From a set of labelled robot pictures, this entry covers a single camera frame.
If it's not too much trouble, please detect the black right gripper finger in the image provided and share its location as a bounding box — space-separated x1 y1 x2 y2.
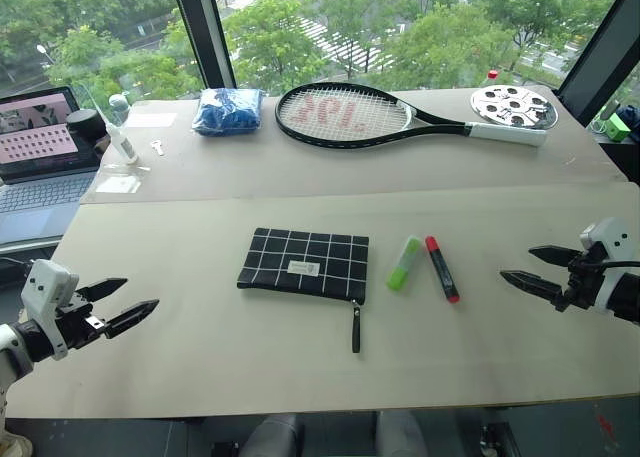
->
528 245 584 269
499 269 567 306

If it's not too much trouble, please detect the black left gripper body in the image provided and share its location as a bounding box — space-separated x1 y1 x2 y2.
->
55 290 109 351

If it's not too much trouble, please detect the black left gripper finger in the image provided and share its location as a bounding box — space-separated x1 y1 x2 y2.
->
74 277 129 301
104 299 161 341

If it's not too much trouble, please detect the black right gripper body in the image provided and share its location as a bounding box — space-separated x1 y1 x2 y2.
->
554 246 609 313

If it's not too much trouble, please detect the red and black marker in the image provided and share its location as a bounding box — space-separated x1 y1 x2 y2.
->
424 234 461 305

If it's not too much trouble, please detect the green highlighter pen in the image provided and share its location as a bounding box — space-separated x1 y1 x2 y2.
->
385 234 422 293

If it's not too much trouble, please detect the black white-grid pencil case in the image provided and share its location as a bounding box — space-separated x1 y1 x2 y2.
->
236 227 371 355

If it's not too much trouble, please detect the clear plastic sleeve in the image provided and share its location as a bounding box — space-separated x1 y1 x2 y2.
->
93 163 152 195

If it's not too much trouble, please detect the grey laptop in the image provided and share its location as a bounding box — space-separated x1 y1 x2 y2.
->
0 86 104 249

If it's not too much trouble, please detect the black side table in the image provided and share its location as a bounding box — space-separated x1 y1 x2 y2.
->
596 135 640 184

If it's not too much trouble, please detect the green small box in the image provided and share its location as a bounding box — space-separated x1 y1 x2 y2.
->
601 113 632 143

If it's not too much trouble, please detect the white glue tube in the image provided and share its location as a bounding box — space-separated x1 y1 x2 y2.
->
91 93 139 166

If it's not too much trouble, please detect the dark blue cloth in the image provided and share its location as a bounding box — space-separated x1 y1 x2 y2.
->
616 105 640 144

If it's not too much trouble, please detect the silver perforated metal disc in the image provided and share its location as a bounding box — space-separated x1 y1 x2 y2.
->
469 84 559 130

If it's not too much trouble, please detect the black round cylinder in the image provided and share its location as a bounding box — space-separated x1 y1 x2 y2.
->
65 108 104 154

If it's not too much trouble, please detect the black tennis racket white grip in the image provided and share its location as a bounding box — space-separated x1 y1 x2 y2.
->
274 81 549 151

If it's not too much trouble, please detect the white paper sheet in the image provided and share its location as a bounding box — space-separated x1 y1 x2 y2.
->
121 111 179 129

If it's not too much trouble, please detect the pale teal bottle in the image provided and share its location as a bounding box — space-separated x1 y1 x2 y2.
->
108 92 132 126

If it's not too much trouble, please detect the dark grey rounded shape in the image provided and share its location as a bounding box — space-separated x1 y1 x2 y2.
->
239 413 307 457
374 410 432 457

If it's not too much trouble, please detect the blue plastic bag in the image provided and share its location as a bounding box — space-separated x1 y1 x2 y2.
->
191 87 267 139

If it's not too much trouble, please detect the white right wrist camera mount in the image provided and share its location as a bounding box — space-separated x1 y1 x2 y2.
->
579 216 638 311

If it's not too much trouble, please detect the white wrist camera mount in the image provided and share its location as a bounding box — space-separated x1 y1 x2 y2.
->
20 258 81 361
579 216 638 311

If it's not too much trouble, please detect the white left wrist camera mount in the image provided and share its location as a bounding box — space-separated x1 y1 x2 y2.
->
20 258 81 361

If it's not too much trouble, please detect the black metal table frame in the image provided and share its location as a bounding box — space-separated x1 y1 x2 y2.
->
477 416 521 457

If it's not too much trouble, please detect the black window frame post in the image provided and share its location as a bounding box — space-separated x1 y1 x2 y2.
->
556 0 640 129
169 0 237 91

